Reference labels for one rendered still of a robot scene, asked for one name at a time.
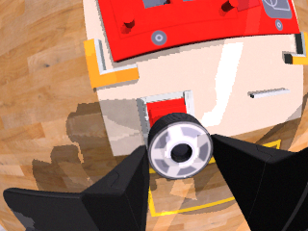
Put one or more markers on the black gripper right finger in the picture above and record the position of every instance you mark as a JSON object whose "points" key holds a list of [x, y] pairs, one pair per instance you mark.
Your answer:
{"points": [[269, 184]]}

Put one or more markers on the black wheel with white hub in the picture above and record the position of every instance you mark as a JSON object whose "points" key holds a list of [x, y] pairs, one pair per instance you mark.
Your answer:
{"points": [[166, 133]]}

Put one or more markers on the yellow rectangular outline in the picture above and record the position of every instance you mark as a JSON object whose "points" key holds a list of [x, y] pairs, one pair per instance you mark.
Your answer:
{"points": [[152, 210]]}

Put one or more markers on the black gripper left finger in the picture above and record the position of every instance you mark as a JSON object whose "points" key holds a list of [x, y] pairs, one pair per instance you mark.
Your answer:
{"points": [[118, 202]]}

